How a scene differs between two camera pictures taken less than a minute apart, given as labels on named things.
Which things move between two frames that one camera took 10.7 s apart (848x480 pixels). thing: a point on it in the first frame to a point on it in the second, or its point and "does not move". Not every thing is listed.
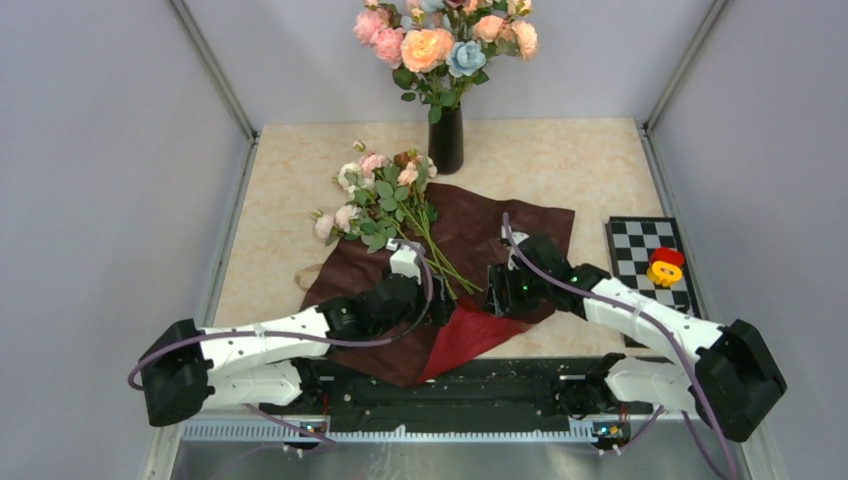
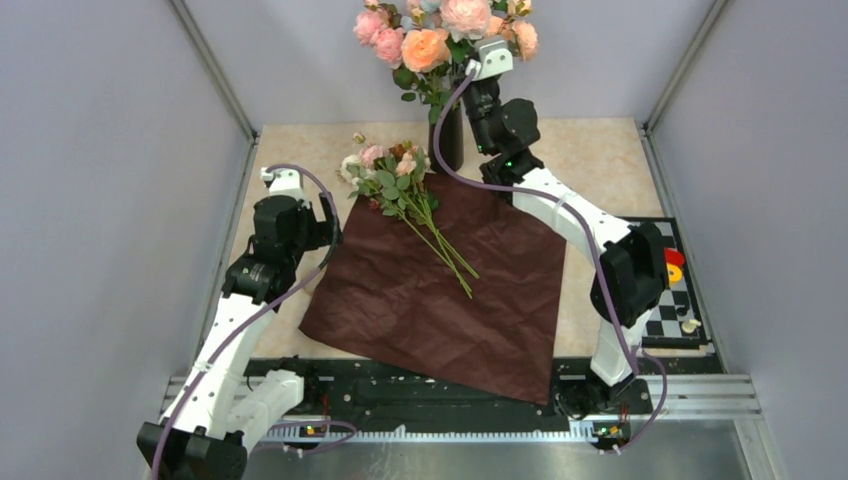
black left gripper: x=442 y=306 to x=321 y=230
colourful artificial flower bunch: x=439 y=48 does not move
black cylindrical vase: x=446 y=140 does not move
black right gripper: x=501 y=276 to x=471 y=83
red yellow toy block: x=666 y=265 does not move
